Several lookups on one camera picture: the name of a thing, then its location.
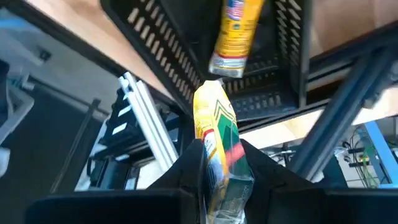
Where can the silver aluminium extrusion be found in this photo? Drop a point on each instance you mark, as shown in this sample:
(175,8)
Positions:
(149,124)

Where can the yellow crayon pack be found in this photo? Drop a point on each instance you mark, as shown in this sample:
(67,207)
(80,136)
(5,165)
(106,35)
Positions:
(217,140)
(236,37)

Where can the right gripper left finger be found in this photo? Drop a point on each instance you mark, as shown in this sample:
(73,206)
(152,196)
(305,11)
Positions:
(124,208)

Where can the black aluminium table frame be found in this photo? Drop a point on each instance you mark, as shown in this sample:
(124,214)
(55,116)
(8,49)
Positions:
(339,109)

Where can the black box with white labels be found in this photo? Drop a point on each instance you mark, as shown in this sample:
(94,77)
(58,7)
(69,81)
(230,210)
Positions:
(115,119)

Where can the black plastic basket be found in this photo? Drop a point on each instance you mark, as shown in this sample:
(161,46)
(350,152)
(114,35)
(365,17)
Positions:
(199,31)

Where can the blue metal table frame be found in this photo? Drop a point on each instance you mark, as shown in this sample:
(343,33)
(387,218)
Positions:
(381,149)

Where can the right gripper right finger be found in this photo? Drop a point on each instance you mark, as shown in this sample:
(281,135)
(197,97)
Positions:
(311,208)

